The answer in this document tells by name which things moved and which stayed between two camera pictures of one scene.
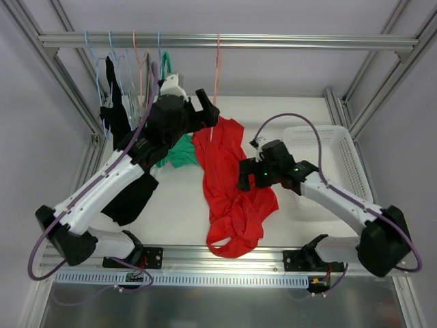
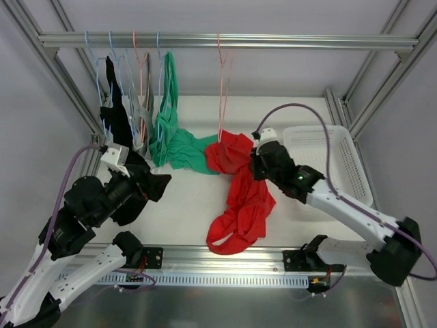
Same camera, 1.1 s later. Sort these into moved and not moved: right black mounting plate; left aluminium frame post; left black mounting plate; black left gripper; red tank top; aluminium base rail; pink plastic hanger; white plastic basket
Moved: pink plastic hanger; black left gripper; red tank top
Not moved: left black mounting plate; aluminium base rail; right black mounting plate; white plastic basket; left aluminium frame post
